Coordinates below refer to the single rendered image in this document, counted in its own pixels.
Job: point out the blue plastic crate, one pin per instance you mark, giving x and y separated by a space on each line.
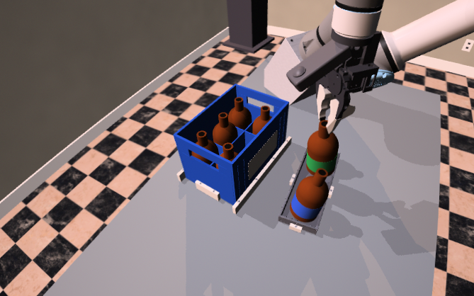
254 151

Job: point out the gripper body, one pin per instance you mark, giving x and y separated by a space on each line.
356 72

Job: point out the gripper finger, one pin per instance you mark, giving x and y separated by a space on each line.
323 96
340 109

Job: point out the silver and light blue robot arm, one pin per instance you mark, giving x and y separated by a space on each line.
432 31

